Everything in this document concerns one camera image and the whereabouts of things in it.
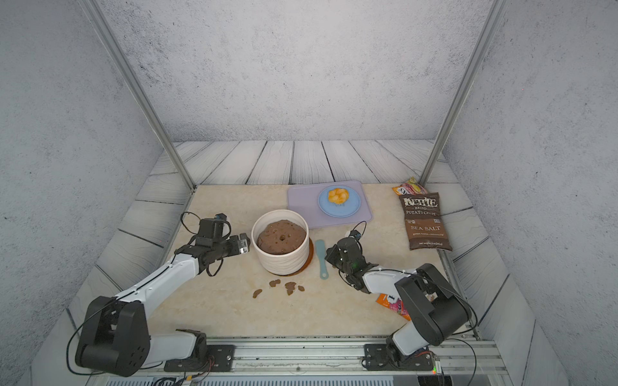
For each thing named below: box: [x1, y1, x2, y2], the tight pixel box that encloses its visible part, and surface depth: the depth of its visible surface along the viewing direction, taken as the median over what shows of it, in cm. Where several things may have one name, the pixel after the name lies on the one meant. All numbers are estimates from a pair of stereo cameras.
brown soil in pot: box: [256, 219, 307, 255], surface depth 91 cm
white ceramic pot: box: [251, 209, 310, 276], surface depth 89 cm
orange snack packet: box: [391, 176, 428, 196], surface depth 117 cm
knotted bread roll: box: [327, 188, 350, 205], surface depth 116 cm
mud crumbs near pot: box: [268, 279, 305, 296], surface depth 90 cm
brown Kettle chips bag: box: [399, 192, 453, 251], surface depth 106 cm
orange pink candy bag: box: [375, 293, 412, 321], surface depth 84 cm
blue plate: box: [317, 184, 362, 218], surface depth 113 cm
